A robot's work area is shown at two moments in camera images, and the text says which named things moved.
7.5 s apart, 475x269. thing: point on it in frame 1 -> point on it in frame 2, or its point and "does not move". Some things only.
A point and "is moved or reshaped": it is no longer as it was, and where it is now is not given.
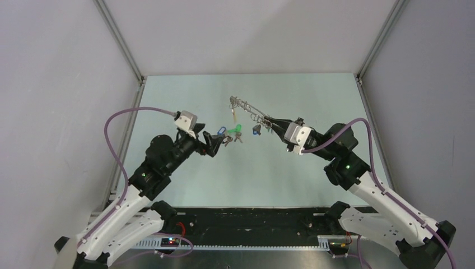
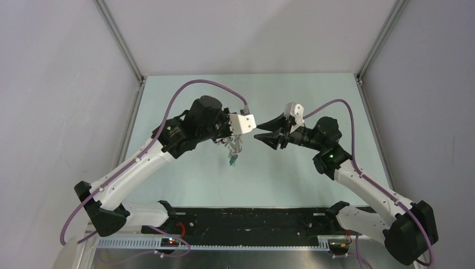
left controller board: x=170 y=242 does not move
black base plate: x=250 y=225 does not move
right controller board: x=338 y=244 does not move
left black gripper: x=213 y=142 -> x=224 y=115
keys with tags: x=256 y=130 is moved or reshaped
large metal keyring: x=255 y=114 -> x=234 y=143
